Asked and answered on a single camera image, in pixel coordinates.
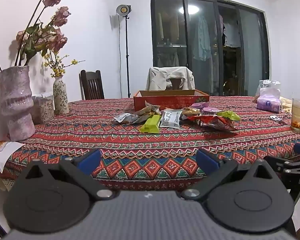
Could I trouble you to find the dark wooden chair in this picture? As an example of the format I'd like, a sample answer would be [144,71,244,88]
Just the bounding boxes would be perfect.
[79,70,105,100]

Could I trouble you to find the red snack packet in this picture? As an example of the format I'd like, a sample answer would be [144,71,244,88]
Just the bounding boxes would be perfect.
[187,114,237,132]

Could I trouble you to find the yellow flower sprigs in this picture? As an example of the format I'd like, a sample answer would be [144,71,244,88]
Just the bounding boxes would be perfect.
[44,52,86,78]

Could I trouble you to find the clear plastic bag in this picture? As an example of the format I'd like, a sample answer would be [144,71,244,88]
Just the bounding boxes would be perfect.
[255,79,282,98]

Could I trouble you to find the studio light on stand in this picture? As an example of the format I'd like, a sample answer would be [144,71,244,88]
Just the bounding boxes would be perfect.
[116,4,132,98]

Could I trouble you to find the white paper sheet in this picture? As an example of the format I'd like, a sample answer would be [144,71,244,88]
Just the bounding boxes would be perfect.
[0,141,24,173]

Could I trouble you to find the black framed sliding glass door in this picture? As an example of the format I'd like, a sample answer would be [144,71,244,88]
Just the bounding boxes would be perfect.
[150,0,270,97]

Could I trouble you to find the purple tissue pack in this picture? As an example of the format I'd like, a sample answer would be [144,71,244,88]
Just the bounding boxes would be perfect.
[256,87,282,113]

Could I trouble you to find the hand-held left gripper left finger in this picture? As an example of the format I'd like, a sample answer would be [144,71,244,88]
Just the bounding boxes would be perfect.
[22,149,118,201]

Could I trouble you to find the hanging pale blue garment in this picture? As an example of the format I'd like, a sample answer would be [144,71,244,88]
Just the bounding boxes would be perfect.
[193,15,213,61]

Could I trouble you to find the white snack packet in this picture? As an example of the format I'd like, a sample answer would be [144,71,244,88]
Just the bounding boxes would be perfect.
[159,109,183,130]

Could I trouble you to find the wooden chair under jacket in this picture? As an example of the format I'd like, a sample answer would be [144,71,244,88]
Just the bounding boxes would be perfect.
[169,79,187,90]

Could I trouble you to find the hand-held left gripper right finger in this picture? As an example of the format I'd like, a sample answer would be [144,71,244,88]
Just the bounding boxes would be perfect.
[181,149,278,202]

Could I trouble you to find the pink ceramic vase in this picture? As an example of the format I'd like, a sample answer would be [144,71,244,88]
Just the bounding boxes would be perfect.
[0,66,36,142]

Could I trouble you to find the glass jar of grains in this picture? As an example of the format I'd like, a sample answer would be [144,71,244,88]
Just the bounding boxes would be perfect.
[31,94,55,125]

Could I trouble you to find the glass cup of tea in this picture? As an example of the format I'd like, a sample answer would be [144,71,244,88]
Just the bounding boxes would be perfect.
[291,98,300,131]

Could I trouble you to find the dried pink roses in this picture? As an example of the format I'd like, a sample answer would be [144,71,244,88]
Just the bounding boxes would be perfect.
[0,0,72,72]

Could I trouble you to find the small floral ceramic vase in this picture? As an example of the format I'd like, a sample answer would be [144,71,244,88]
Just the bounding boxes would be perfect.
[52,76,70,115]

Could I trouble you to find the beige jacket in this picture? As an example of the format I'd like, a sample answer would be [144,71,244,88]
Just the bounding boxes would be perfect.
[145,66,195,92]

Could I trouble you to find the hanging white garment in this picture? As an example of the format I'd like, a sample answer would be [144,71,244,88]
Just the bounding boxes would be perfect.
[222,22,240,47]

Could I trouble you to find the red cardboard box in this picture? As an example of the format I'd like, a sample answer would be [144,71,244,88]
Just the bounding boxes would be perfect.
[133,89,210,112]

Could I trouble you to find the patterned red tablecloth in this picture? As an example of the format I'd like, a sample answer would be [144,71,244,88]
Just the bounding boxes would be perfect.
[1,96,300,193]

